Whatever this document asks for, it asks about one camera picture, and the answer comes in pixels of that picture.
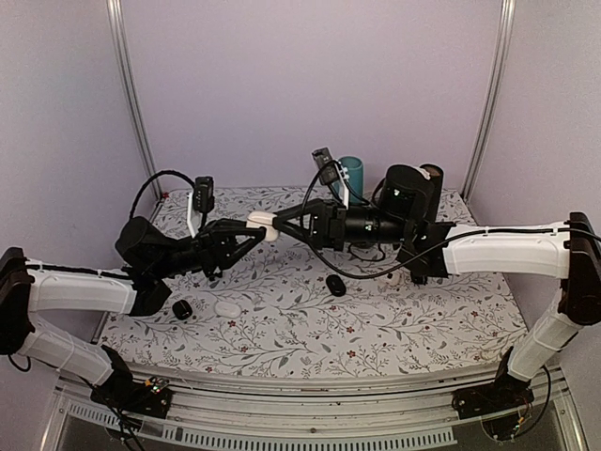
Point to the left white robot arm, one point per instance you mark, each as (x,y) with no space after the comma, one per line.
(29,287)

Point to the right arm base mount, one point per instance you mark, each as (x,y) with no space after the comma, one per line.
(503,393)

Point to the black earbuds charging case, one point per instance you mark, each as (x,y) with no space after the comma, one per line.
(335,285)

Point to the black cylinder vase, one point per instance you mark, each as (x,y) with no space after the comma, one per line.
(436,178)

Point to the small black case right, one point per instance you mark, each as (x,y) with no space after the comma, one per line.
(419,280)

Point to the white earbuds case back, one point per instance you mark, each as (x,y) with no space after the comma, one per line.
(393,278)

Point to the left aluminium frame post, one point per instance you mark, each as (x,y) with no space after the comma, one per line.
(123,60)

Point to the white ribbed vase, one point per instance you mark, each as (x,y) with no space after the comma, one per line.
(423,172)

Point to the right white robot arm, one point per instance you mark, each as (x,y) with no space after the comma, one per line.
(568,251)

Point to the small black closed case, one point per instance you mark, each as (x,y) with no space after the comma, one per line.
(182,310)

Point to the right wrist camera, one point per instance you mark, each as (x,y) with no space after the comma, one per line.
(332,174)

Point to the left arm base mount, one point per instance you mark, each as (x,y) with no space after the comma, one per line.
(150,398)

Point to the right aluminium frame post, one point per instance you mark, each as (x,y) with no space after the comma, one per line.
(499,61)

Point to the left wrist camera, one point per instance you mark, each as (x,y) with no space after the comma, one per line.
(200,203)

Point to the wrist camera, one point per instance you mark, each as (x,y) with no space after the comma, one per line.
(200,203)
(332,174)

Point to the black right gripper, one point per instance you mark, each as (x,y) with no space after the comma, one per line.
(327,223)

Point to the white closed earbuds case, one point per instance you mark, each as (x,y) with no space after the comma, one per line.
(227,310)

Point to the front aluminium rail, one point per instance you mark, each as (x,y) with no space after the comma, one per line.
(406,412)

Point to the teal tall vase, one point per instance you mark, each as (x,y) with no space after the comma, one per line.
(354,182)

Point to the white earbuds case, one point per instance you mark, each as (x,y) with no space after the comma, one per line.
(258,219)
(393,278)
(227,310)

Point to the aluminium frame post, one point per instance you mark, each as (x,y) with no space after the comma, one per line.
(499,61)
(123,60)

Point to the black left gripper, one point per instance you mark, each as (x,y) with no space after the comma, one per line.
(207,243)

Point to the floral patterned table mat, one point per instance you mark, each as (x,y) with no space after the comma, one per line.
(292,327)

